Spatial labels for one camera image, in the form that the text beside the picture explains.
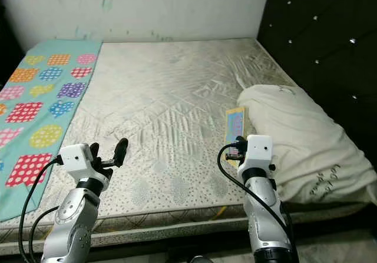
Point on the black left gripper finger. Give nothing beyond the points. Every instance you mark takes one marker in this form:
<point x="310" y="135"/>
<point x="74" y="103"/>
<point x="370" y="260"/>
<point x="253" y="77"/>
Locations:
<point x="93" y="150"/>
<point x="121" y="151"/>

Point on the blue yellow children's book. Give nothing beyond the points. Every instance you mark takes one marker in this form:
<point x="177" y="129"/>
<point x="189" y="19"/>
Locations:
<point x="235" y="125"/>

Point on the white printed pillow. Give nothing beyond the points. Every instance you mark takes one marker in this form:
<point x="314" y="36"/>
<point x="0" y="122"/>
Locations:
<point x="312" y="133"/>

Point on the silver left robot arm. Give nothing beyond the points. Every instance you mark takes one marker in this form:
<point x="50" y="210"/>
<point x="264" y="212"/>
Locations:
<point x="73" y="227"/>

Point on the teal blanket with coloured hearts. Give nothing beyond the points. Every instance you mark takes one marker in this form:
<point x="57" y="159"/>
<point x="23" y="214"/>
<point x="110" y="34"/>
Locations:
<point x="41" y="110"/>

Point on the grey quilted mattress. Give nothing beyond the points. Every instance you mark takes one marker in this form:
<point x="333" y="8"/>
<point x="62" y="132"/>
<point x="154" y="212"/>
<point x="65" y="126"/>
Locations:
<point x="165" y="98"/>

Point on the black tufted headboard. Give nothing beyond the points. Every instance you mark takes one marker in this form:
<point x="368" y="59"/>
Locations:
<point x="324" y="39"/>

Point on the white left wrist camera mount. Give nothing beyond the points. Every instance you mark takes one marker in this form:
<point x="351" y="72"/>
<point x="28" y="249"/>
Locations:
<point x="79" y="160"/>

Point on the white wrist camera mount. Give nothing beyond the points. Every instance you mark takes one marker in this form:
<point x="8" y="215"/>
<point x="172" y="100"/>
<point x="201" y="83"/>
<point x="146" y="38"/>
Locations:
<point x="256" y="154"/>
<point x="79" y="160"/>

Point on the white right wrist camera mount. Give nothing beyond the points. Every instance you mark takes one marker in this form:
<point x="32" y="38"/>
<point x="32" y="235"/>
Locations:
<point x="256" y="154"/>

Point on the black bed frame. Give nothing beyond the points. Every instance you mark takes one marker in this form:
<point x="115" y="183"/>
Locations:
<point x="182" y="248"/>

